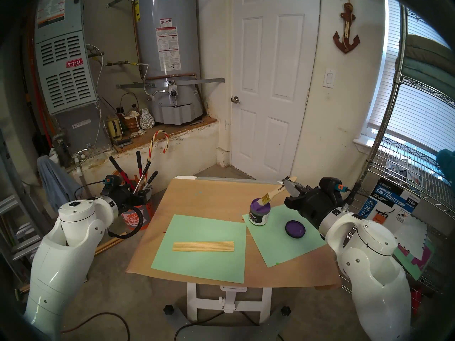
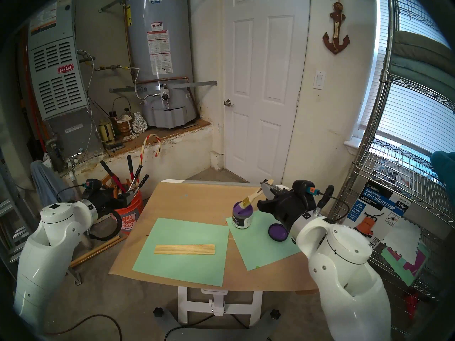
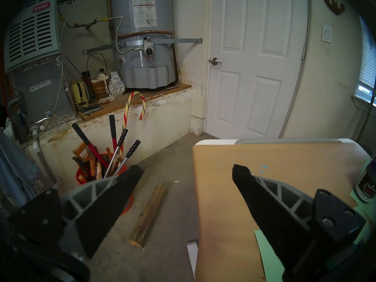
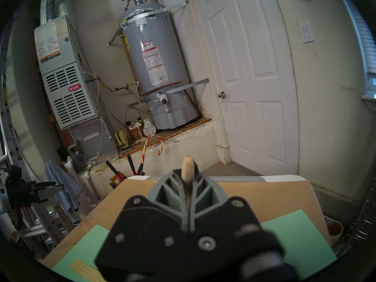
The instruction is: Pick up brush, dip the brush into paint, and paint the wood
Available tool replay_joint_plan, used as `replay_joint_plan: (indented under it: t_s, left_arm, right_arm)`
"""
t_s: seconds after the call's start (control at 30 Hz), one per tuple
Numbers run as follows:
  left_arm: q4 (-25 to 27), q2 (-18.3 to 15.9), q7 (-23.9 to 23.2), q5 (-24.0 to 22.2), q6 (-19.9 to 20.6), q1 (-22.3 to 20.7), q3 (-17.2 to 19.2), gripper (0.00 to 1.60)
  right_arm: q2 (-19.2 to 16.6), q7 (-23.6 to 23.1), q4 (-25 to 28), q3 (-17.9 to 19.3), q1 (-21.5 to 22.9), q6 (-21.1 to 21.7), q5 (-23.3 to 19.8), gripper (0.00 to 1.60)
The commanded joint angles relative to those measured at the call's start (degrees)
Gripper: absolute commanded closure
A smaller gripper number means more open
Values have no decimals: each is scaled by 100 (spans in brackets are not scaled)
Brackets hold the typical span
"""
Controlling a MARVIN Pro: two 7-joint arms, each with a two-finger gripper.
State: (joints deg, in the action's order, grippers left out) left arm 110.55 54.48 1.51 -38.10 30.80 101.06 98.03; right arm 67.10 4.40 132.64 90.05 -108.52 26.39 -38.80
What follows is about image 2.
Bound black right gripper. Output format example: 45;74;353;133
257;182;315;229

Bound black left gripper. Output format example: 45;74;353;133
94;188;135;213

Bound wooden handled paint brush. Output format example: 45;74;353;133
241;179;274;208

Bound purple paint jar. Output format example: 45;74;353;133
232;201;253;229

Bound orange plastic bucket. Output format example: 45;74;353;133
114;191;144;235

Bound red black bolt cutter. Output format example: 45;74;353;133
100;161;128;194

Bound purple jar lid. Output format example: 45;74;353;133
268;223;289;242

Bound striped candy cane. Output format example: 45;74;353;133
140;134;162;167

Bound small green paper sheet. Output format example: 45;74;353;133
226;203;303;271

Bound wooden floor sticks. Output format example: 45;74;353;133
69;236;125;268

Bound foil wrapped object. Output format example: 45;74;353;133
132;112;148;134

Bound light wood slat piece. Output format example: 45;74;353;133
154;244;216;255

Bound blue cloth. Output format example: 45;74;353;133
30;160;75;207

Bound brown wooden ledge board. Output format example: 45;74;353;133
105;119;212;158

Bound large green paper sheet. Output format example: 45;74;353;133
132;218;230;287

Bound white panel door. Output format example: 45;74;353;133
222;0;310;185

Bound grey water heater tank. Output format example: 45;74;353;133
126;0;198;128

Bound aluminium ladder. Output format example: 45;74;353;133
0;148;39;273

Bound utility pump box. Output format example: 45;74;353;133
341;182;413;248

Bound grey bryant furnace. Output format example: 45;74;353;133
28;0;105;156

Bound orange vertical pipe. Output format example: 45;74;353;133
20;28;47;152

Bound white scalloped paper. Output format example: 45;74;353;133
382;218;422;262

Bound green craft paper scrap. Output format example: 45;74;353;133
381;246;430;287

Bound magenta craft paper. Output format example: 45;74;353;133
387;248;427;275

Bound white window blinds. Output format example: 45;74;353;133
359;0;455;156

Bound red plastic object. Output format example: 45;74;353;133
405;291;420;319

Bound teal cloth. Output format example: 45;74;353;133
430;150;455;197

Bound grey green cushion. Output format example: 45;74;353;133
389;54;455;110
393;31;454;65

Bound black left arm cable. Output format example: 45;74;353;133
89;209;123;241

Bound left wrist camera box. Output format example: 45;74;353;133
82;179;104;199

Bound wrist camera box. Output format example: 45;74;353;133
82;179;104;199
292;180;334;211

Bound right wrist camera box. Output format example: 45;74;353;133
292;180;334;211

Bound wicker basket with handle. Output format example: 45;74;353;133
112;97;134;135

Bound white grey table frame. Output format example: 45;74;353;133
153;180;290;341

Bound brown floor cable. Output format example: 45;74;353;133
46;314;123;341

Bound grey metal heater strap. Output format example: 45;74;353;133
109;81;217;93

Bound black table cable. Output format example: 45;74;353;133
165;314;214;341

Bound chrome wire shelf rack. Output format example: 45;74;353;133
320;0;455;339

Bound brown anchor wall decoration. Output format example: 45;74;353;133
322;0;350;55

